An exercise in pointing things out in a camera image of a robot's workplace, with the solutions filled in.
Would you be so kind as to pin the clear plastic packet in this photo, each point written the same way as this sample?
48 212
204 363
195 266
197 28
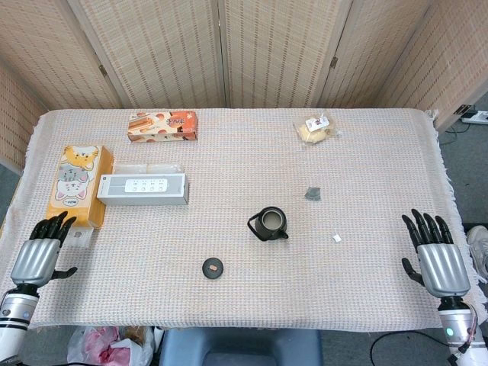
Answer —
146 168

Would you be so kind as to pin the blue chair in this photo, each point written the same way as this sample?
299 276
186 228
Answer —
240 348

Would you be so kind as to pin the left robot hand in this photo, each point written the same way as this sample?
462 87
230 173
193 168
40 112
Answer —
36 259

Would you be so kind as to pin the orange snack box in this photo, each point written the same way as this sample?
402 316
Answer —
164 126

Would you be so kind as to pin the woven pink tablecloth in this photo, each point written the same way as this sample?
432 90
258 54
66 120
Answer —
244 282

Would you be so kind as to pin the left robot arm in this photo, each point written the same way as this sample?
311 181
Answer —
13 316

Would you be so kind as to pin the woven folding screen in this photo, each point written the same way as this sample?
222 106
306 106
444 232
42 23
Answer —
171 49

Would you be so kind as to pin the yellow cat tissue box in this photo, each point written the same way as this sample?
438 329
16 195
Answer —
76 183

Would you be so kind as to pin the small white sachet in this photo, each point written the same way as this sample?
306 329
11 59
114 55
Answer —
79 237

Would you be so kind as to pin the white floor power strip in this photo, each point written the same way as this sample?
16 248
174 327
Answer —
476 116

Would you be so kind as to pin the white sneaker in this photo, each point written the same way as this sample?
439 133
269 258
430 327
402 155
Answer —
479 248

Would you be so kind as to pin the black teapot lid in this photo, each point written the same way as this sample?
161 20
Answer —
212 268

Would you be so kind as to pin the white plastic bag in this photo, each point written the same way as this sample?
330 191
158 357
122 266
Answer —
110 347

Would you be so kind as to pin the bagged bread roll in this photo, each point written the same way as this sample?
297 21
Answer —
315 129

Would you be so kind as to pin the black teapot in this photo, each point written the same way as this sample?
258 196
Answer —
271 225

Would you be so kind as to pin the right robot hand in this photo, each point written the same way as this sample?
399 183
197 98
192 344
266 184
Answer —
444 268

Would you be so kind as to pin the grey power strip box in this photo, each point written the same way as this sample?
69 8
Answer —
143 189

